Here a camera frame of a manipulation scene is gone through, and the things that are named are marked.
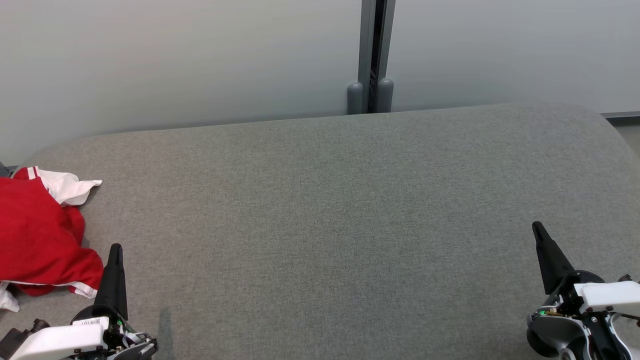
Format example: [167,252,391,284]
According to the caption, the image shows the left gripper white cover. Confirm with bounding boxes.
[10,243,159,360]

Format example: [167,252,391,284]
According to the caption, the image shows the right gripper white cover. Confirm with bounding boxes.
[531,221,640,360]

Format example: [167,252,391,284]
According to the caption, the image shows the red shorts with white trim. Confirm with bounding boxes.
[0,205,105,313]

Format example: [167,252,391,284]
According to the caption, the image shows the red jersey with black lettering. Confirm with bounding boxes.
[0,166,104,251]

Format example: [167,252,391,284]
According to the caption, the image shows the grey partition post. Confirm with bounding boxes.
[347,0,397,115]

